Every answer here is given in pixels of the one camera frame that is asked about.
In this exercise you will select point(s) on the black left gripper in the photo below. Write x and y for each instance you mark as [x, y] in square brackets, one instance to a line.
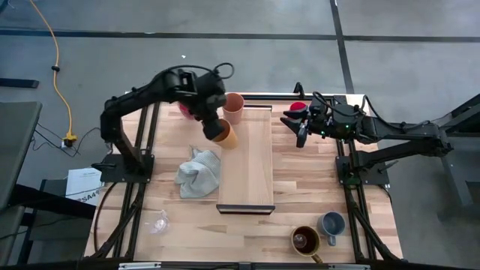
[210, 108]

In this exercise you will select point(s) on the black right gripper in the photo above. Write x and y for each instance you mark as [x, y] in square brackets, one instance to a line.
[322, 122]

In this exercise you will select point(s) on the orange-yellow plastic cup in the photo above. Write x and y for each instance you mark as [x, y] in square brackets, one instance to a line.
[230, 139]

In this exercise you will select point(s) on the peach plastic cup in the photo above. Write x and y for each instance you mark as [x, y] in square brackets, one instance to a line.
[233, 105]

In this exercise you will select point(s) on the clear glass cup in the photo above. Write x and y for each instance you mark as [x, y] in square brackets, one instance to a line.
[159, 224]

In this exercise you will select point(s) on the grey-blue mug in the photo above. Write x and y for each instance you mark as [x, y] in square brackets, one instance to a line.
[332, 224]

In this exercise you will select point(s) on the brown green glazed ceramic mug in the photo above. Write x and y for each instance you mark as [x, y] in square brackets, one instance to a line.
[305, 242]

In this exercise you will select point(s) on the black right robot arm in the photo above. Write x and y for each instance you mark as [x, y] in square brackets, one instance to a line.
[405, 131]

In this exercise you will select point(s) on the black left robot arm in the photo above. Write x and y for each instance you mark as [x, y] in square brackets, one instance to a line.
[142, 93]

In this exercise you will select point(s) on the light wooden shelf board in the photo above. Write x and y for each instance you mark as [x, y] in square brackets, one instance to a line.
[247, 176]

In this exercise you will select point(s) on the grey crumpled cloth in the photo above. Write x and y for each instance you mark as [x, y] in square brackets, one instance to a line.
[198, 176]

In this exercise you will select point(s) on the white cardboard box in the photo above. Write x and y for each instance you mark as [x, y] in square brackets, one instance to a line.
[84, 187]

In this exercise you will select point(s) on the dark grey metal cart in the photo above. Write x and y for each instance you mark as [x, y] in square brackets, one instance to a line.
[461, 176]

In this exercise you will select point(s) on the black metal stand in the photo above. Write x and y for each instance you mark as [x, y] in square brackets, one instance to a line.
[56, 208]

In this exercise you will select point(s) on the grey side table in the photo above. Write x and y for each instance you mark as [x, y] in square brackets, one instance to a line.
[15, 150]

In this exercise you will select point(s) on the black frame clamp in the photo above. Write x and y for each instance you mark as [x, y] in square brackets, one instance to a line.
[299, 89]

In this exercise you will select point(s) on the black aluminium table frame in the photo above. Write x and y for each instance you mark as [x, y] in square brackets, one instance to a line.
[270, 97]

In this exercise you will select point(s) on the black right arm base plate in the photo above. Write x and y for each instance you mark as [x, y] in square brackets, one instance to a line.
[375, 176]

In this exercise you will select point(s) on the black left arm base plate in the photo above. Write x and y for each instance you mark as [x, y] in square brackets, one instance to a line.
[112, 174]

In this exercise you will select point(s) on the silver metal bracket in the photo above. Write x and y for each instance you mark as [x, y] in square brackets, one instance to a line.
[138, 266]
[348, 267]

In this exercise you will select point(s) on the black table edge rail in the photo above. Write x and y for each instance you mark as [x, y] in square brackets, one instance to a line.
[75, 266]

